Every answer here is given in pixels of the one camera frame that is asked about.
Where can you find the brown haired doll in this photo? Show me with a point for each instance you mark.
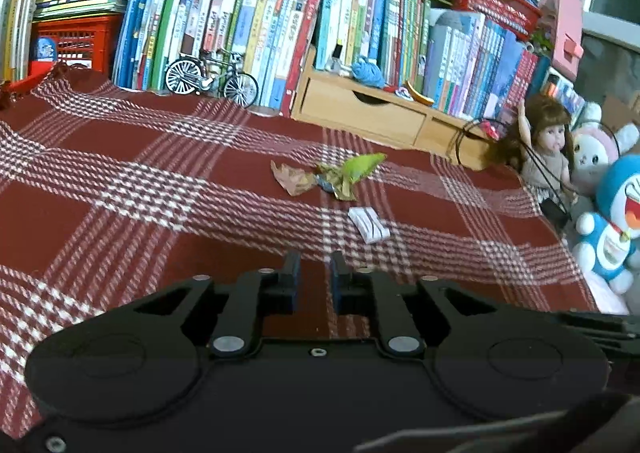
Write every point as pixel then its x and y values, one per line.
pixel 537 147

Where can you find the pink toy house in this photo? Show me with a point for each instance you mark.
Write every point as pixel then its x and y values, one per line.
pixel 563 20

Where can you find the red plastic basket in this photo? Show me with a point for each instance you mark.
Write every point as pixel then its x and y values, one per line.
pixel 518 16

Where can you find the right row of books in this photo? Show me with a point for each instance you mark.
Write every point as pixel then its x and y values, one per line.
pixel 472 67

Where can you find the left row of books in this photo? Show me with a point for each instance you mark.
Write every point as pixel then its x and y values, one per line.
pixel 274 37

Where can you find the brown crumpled wrapper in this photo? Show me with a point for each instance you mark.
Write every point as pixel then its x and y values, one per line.
pixel 294 181

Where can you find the blue Doraemon plush toy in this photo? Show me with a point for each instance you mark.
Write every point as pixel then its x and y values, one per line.
pixel 608 234

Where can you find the wooden drawer organizer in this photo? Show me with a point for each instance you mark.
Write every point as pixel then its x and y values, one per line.
pixel 337 102

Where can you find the row of books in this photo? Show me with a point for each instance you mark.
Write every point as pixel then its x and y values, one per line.
pixel 472 67
pixel 274 37
pixel 388 33

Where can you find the middle row of books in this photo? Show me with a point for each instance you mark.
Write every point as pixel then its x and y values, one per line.
pixel 388 33

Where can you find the nail polish bottle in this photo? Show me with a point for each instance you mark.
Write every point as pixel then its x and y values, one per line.
pixel 334 65

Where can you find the blue yarn ball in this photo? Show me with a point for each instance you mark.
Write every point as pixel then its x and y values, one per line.
pixel 367 73

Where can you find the small white paper packet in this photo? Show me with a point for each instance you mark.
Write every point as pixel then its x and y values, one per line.
pixel 368 224

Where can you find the white pink bunny plush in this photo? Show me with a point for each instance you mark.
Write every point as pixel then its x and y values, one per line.
pixel 596 147

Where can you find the miniature bicycle model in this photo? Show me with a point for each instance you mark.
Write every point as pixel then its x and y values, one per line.
pixel 219 74

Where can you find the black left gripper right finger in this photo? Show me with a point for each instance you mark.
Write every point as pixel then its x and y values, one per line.
pixel 373 294

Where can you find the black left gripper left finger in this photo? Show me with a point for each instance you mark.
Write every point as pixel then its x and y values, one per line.
pixel 255 295

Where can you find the green crumpled wrapper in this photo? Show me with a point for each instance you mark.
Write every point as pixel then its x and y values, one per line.
pixel 341 180

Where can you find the red plastic crate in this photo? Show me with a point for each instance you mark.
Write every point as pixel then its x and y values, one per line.
pixel 89 41

